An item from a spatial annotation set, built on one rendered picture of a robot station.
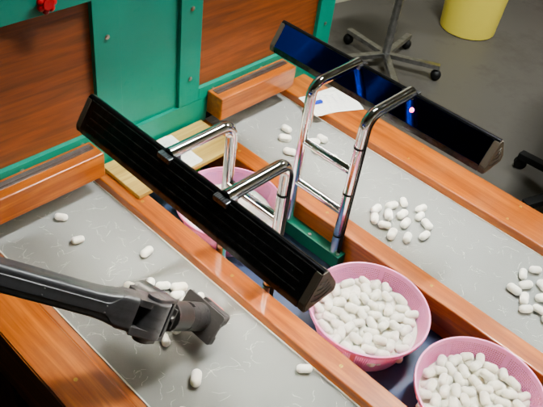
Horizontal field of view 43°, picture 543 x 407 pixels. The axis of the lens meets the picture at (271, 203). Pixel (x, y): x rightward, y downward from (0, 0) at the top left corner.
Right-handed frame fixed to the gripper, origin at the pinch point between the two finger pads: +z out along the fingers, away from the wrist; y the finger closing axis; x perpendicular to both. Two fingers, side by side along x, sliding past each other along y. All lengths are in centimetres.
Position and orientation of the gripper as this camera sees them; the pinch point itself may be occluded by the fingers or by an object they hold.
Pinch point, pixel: (222, 316)
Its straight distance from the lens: 144.6
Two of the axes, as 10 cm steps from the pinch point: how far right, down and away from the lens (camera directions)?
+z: 4.5, 1.6, 8.8
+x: -5.3, 8.4, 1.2
